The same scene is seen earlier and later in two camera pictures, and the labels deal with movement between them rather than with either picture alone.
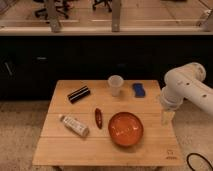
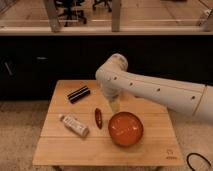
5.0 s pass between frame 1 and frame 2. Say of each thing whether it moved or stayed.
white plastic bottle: stayed
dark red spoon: stayed
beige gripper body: moved
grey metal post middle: stayed
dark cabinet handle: stayed
